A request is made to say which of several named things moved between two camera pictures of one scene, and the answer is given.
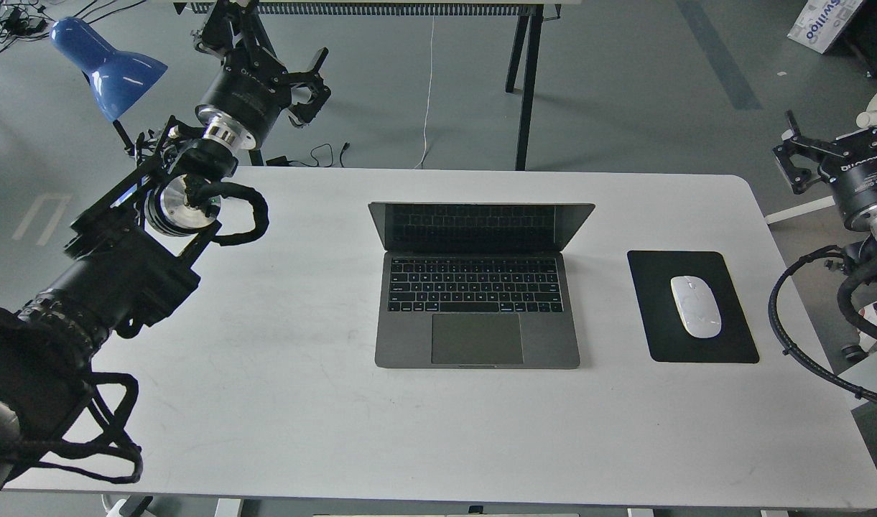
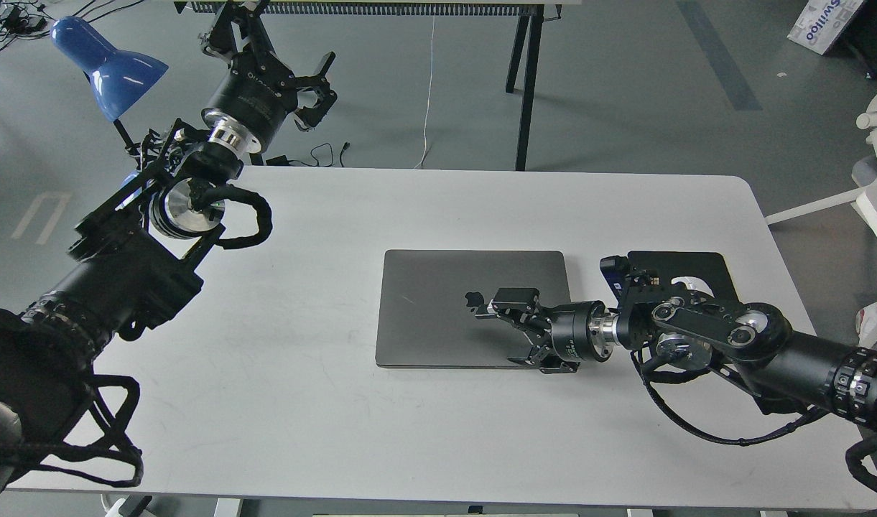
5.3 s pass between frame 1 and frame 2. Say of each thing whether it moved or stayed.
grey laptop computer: moved
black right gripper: moved
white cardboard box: stayed
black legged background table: stayed
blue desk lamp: stayed
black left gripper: stayed
